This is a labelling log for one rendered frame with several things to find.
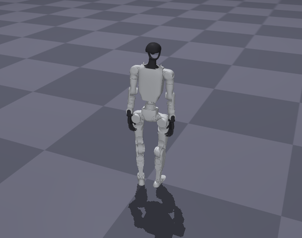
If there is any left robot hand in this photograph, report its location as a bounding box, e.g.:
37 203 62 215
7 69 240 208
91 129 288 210
127 110 136 131

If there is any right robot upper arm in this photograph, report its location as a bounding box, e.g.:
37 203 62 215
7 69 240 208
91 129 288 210
163 68 175 100

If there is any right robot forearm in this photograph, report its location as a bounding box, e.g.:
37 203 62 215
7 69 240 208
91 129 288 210
167 93 176 120

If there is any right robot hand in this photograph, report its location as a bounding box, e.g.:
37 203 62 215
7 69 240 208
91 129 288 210
165 116 175 137

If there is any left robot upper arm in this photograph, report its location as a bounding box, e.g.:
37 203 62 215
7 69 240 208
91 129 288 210
130 65 140 95

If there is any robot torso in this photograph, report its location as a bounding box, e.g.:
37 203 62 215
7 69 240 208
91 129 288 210
138 63 165 122

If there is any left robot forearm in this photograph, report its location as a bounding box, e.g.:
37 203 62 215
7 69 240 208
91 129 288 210
126 87 135 114

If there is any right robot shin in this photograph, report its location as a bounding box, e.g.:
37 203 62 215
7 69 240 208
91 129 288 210
155 148 166 182

